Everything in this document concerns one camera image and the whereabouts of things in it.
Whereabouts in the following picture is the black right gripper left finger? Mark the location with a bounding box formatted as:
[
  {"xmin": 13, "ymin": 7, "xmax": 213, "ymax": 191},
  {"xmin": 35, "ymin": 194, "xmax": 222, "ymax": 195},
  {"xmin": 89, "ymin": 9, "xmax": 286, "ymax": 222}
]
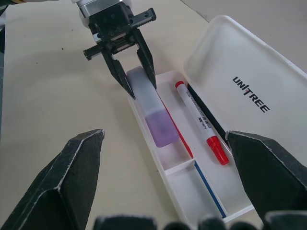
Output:
[{"xmin": 0, "ymin": 128, "xmax": 106, "ymax": 230}]

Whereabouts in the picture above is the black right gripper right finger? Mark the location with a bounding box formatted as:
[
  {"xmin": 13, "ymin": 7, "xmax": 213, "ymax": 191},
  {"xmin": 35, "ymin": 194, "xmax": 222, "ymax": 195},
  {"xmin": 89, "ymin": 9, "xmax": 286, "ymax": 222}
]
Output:
[{"xmin": 224, "ymin": 130, "xmax": 307, "ymax": 230}]

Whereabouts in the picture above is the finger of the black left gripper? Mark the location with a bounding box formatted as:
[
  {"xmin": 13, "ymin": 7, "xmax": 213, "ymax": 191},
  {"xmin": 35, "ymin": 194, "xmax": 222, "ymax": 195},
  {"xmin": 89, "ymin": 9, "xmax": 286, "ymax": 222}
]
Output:
[
  {"xmin": 101, "ymin": 46, "xmax": 137, "ymax": 100},
  {"xmin": 132, "ymin": 28, "xmax": 158, "ymax": 90}
]

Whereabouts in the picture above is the red whiteboard marker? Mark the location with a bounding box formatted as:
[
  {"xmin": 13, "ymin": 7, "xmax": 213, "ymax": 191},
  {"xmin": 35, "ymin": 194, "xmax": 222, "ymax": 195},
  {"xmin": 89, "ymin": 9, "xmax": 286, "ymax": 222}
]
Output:
[{"xmin": 174, "ymin": 80, "xmax": 230, "ymax": 166}]

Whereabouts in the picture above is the white Unitree pencil case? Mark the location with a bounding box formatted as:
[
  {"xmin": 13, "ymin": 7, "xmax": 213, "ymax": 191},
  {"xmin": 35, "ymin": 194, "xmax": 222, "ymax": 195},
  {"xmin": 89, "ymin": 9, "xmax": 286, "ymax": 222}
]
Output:
[{"xmin": 127, "ymin": 14, "xmax": 307, "ymax": 223}]

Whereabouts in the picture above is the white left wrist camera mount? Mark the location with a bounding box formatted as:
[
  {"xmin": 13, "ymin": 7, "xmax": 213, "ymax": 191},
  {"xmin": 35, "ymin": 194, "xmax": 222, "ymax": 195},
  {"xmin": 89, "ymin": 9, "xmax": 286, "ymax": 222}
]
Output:
[{"xmin": 71, "ymin": 0, "xmax": 125, "ymax": 27}]

